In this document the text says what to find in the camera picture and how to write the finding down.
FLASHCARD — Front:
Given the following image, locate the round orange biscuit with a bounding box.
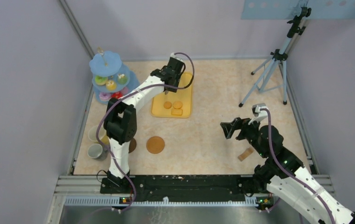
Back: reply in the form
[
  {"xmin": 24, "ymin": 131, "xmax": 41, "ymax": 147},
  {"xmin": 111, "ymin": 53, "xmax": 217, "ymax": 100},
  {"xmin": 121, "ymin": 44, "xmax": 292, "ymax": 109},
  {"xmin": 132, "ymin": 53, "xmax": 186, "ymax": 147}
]
[
  {"xmin": 163, "ymin": 101, "xmax": 172, "ymax": 109},
  {"xmin": 173, "ymin": 101, "xmax": 183, "ymax": 109}
]

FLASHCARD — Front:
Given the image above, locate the round orange biscuit lower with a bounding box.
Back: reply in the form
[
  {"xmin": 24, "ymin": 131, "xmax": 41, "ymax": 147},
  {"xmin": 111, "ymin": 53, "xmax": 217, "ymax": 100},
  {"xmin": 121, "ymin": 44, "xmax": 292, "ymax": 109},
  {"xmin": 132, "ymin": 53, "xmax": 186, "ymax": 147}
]
[{"xmin": 163, "ymin": 101, "xmax": 172, "ymax": 109}]

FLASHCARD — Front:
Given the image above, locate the yellow serving tray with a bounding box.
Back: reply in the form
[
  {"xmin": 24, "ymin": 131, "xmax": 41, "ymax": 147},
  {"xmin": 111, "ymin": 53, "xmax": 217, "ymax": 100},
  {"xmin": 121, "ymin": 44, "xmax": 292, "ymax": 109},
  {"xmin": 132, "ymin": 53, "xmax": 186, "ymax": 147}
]
[{"xmin": 150, "ymin": 84, "xmax": 193, "ymax": 119}]

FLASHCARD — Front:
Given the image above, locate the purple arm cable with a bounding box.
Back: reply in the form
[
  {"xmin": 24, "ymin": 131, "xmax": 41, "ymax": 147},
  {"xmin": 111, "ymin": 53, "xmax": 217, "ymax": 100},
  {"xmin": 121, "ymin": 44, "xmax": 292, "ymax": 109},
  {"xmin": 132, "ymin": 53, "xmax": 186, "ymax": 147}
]
[
  {"xmin": 96, "ymin": 52, "xmax": 195, "ymax": 214},
  {"xmin": 259, "ymin": 107, "xmax": 337, "ymax": 224}
]

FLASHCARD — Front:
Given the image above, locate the small wooden block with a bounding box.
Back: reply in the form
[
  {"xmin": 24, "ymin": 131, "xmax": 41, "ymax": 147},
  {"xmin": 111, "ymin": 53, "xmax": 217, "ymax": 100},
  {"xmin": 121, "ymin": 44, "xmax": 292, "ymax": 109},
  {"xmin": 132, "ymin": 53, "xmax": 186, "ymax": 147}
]
[{"xmin": 237, "ymin": 147, "xmax": 254, "ymax": 161}]

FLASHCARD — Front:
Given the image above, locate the green frosted donut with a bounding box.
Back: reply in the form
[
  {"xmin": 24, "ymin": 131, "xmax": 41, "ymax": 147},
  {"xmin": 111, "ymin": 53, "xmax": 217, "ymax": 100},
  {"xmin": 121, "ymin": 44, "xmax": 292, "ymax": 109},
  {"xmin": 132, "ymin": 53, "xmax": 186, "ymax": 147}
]
[{"xmin": 94, "ymin": 76, "xmax": 108, "ymax": 86}]

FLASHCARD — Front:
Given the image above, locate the round orange biscuit right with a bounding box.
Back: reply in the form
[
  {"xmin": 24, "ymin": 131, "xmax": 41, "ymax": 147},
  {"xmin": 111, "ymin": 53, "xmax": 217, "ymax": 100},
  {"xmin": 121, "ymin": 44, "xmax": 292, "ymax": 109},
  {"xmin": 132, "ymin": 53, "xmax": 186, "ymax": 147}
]
[{"xmin": 173, "ymin": 101, "xmax": 183, "ymax": 109}]

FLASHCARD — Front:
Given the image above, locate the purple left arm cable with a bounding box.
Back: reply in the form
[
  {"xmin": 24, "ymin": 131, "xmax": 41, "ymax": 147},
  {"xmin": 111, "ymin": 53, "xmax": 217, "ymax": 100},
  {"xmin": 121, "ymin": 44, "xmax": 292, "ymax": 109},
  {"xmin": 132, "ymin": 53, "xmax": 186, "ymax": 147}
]
[{"xmin": 96, "ymin": 52, "xmax": 195, "ymax": 214}]

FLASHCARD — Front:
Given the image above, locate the square orange biscuit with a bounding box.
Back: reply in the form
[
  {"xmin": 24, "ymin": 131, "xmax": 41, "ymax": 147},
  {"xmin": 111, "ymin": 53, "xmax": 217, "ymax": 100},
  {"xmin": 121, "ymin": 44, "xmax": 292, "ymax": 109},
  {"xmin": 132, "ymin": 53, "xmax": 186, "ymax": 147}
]
[{"xmin": 171, "ymin": 109, "xmax": 183, "ymax": 116}]

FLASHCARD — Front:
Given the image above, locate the purple sprinkled donut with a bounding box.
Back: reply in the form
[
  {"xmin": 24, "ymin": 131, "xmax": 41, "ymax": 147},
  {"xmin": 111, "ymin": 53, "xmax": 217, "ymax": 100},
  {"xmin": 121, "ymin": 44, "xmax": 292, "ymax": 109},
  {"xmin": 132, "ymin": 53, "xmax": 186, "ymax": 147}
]
[{"xmin": 98, "ymin": 92, "xmax": 112, "ymax": 102}]

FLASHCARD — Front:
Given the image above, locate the green cream puff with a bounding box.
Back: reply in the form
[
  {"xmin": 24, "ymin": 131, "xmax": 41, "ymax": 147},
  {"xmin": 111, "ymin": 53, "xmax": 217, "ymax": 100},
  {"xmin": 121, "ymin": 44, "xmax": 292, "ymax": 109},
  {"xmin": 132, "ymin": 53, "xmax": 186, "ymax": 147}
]
[{"xmin": 117, "ymin": 73, "xmax": 128, "ymax": 85}]

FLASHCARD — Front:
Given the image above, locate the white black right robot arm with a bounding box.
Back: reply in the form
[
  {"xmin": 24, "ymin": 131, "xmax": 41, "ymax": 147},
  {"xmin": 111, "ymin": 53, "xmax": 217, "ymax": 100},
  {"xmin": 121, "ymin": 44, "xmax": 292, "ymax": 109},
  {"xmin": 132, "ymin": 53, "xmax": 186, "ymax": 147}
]
[{"xmin": 220, "ymin": 118, "xmax": 355, "ymax": 224}]

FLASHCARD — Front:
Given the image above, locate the pink cupcake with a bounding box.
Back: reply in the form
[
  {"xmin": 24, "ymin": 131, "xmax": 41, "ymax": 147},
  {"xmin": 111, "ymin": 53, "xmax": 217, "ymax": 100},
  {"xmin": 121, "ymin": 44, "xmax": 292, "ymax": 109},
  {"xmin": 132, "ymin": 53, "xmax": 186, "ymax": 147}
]
[{"xmin": 121, "ymin": 87, "xmax": 130, "ymax": 95}]

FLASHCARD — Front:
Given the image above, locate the blue camera tripod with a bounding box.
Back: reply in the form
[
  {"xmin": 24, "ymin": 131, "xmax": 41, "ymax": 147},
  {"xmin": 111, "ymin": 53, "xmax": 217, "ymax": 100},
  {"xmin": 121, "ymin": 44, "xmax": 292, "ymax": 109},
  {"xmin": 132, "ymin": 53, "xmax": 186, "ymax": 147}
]
[{"xmin": 238, "ymin": 7, "xmax": 312, "ymax": 107}]

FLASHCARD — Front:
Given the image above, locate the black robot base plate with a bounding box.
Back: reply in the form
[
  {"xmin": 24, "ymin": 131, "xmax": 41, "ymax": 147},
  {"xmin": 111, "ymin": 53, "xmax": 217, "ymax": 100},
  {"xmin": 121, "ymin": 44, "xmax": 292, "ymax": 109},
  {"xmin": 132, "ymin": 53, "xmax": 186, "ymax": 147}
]
[{"xmin": 100, "ymin": 175, "xmax": 266, "ymax": 203}]

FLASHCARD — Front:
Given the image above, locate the blue three-tier cake stand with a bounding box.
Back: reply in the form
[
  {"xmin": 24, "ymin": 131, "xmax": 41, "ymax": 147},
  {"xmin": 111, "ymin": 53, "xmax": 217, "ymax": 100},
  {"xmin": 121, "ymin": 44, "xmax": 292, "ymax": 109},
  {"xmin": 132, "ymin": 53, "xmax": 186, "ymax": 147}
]
[{"xmin": 89, "ymin": 47, "xmax": 139, "ymax": 104}]

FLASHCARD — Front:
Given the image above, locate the grey handled mug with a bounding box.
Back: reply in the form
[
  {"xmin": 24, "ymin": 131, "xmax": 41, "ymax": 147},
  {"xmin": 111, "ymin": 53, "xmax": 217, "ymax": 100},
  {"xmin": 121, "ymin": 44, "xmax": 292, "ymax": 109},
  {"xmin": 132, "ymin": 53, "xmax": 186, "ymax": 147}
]
[{"xmin": 87, "ymin": 143, "xmax": 107, "ymax": 161}]

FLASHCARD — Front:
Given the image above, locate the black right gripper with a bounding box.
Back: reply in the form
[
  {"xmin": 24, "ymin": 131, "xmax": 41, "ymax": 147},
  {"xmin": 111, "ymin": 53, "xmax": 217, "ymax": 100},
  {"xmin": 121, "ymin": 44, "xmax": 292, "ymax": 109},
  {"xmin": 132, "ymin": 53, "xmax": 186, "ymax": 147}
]
[{"xmin": 220, "ymin": 115, "xmax": 268, "ymax": 158}]

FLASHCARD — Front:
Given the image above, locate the dark brown round coaster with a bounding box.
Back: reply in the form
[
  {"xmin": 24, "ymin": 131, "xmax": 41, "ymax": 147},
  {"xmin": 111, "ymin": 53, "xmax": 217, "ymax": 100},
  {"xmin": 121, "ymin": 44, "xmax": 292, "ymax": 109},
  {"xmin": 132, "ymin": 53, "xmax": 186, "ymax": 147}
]
[{"xmin": 128, "ymin": 138, "xmax": 137, "ymax": 154}]

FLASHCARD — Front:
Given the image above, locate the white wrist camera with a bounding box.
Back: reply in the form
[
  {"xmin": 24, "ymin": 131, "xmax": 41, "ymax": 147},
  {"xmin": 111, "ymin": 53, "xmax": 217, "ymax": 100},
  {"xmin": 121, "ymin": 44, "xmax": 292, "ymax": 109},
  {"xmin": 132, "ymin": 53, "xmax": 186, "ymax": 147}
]
[
  {"xmin": 170, "ymin": 52, "xmax": 183, "ymax": 61},
  {"xmin": 248, "ymin": 103, "xmax": 269, "ymax": 125}
]

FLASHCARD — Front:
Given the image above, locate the red frosted donut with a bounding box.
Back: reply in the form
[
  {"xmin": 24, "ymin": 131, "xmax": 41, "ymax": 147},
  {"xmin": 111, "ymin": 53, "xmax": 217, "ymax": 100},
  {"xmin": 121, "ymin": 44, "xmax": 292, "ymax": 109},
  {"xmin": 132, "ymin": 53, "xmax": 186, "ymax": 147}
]
[{"xmin": 111, "ymin": 91, "xmax": 124, "ymax": 99}]

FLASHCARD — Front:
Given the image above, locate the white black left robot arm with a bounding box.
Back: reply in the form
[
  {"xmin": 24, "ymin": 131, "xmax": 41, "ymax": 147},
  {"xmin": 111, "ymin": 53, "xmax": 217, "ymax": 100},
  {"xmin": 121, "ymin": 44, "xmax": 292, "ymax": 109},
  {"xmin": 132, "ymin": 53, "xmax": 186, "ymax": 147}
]
[{"xmin": 104, "ymin": 56, "xmax": 186, "ymax": 193}]

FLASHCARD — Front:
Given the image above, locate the yellow handled cream mug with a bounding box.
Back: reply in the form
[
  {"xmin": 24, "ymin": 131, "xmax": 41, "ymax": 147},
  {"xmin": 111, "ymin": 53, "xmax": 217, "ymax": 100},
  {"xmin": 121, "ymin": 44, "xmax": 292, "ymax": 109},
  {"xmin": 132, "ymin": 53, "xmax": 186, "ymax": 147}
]
[{"xmin": 88, "ymin": 126, "xmax": 109, "ymax": 145}]

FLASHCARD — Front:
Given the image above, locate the yellow cream puff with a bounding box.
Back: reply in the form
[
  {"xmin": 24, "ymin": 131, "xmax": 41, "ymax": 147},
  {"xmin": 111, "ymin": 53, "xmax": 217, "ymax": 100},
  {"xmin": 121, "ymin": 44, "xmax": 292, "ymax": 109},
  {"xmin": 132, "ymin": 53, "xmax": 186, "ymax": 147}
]
[{"xmin": 105, "ymin": 80, "xmax": 118, "ymax": 91}]

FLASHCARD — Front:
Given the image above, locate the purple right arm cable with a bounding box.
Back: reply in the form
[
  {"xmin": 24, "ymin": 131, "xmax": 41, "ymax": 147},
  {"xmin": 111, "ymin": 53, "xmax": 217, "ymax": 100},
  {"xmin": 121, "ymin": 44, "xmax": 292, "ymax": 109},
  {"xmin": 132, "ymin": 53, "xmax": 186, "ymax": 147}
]
[{"xmin": 259, "ymin": 107, "xmax": 337, "ymax": 224}]

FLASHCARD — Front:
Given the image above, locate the light brown round coaster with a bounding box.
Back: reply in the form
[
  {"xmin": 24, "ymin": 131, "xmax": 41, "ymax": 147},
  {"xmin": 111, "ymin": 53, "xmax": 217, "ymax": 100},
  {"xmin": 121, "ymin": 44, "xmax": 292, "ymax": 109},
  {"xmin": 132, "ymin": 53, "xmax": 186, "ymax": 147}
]
[{"xmin": 146, "ymin": 136, "xmax": 165, "ymax": 154}]

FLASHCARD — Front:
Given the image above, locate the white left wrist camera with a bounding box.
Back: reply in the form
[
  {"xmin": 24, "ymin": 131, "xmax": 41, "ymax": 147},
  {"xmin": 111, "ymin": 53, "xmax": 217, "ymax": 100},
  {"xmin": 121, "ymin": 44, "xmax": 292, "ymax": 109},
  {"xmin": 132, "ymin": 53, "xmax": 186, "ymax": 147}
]
[{"xmin": 170, "ymin": 52, "xmax": 183, "ymax": 61}]

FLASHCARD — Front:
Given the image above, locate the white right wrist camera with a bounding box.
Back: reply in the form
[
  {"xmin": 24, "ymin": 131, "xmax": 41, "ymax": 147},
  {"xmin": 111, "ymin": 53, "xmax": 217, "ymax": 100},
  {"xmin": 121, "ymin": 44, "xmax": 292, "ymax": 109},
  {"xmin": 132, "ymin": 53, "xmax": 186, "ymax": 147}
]
[{"xmin": 248, "ymin": 103, "xmax": 269, "ymax": 125}]

